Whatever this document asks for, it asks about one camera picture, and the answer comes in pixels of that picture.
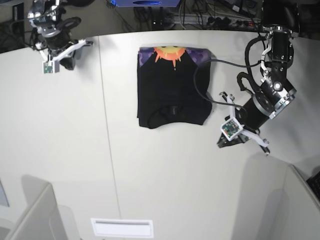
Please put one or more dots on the black T-shirt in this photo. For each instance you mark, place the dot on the black T-shirt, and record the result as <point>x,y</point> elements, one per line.
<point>171,83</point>

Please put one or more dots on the grey partition panel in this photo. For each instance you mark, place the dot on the grey partition panel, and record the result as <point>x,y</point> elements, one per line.
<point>41,220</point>
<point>301,209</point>

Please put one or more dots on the grey partition panel left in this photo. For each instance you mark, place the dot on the grey partition panel left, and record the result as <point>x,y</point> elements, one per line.
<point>41,220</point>

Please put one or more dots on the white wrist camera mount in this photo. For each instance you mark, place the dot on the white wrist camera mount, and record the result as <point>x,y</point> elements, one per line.
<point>234,133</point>
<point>66,56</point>

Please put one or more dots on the grey partition panel right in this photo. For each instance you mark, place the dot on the grey partition panel right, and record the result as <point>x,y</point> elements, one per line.
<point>301,209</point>

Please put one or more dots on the white table slot plate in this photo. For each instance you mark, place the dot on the white table slot plate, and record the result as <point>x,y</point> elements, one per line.
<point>123,228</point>

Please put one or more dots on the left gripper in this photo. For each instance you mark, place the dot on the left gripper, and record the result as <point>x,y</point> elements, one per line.
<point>258,109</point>

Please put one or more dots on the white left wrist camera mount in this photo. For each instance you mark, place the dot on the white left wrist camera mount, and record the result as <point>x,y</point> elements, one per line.
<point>234,133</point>

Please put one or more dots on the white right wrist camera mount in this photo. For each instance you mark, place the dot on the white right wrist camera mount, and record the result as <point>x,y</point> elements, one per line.
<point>66,56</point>

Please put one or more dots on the blue box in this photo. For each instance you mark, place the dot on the blue box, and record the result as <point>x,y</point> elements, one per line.
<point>145,3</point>

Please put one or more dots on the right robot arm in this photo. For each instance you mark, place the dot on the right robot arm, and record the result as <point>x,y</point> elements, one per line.
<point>45,13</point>

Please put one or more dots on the black keyboard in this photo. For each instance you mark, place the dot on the black keyboard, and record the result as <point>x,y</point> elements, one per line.
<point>314,184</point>

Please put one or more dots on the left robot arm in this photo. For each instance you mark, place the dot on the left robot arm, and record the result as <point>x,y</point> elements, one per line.
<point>280,20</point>

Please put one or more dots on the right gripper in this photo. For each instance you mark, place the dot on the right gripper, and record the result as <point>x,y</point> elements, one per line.
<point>54,39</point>

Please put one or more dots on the white power strip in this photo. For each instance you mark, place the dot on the white power strip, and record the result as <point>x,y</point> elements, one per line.
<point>214,21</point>

